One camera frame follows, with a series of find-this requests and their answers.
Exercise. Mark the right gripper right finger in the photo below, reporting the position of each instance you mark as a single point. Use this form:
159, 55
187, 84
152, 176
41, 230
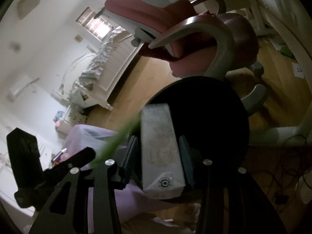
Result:
231, 199

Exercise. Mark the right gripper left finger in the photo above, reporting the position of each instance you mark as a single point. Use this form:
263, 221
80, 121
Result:
84, 201

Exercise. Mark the white paper carton box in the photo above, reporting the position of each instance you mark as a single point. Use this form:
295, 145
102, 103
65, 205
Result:
162, 171

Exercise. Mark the green doublemint gum pack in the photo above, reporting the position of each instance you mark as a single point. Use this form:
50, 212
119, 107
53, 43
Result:
110, 147

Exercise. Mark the black round trash bin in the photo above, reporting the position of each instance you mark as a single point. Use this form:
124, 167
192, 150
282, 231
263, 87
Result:
207, 112

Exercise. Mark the white bedside nightstand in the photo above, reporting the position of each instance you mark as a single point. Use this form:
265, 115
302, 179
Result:
70, 119

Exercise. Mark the white wooden bed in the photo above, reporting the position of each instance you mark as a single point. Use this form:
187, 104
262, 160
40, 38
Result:
92, 77

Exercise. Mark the pink grey desk chair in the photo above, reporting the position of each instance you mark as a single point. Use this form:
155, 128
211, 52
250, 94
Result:
192, 34

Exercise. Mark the white wall air conditioner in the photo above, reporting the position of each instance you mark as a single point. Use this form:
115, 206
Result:
19, 86

